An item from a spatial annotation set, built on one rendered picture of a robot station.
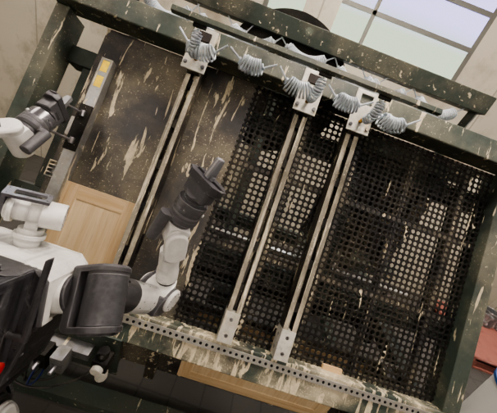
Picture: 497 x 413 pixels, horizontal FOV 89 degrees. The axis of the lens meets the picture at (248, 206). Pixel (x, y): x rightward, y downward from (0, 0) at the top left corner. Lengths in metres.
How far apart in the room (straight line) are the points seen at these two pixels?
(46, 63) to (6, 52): 3.01
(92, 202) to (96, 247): 0.19
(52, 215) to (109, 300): 0.24
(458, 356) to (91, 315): 1.44
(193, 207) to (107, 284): 0.26
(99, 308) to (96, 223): 0.62
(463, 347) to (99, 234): 1.64
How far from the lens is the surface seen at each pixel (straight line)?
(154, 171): 1.12
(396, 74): 1.83
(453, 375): 1.59
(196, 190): 0.68
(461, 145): 1.47
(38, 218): 0.76
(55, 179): 1.30
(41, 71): 1.45
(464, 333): 1.56
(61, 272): 0.72
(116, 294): 0.67
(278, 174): 1.08
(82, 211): 1.26
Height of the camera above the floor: 1.85
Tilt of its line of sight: 26 degrees down
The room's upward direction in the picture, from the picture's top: 21 degrees clockwise
